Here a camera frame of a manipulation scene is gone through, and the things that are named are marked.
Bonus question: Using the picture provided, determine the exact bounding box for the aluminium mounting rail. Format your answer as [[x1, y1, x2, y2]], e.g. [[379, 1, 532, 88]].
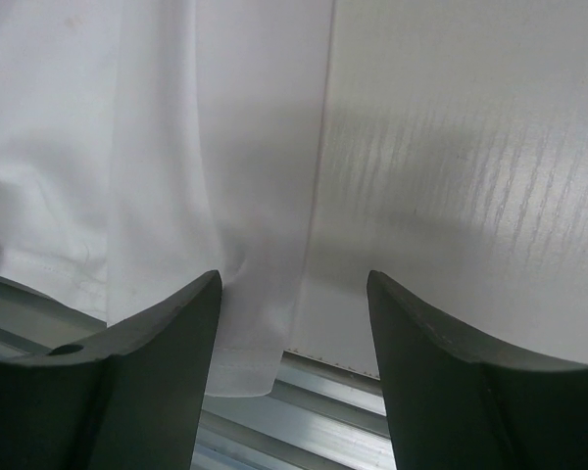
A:
[[0, 280, 396, 469]]

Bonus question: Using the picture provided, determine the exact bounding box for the white t-shirt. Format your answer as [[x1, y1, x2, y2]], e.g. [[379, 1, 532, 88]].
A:
[[0, 1, 333, 398]]

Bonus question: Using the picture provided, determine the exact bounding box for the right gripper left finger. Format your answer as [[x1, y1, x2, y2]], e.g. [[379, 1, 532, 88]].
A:
[[0, 271, 222, 469]]

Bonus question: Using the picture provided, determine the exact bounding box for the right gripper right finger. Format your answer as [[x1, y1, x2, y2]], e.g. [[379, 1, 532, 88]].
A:
[[367, 271, 588, 469]]

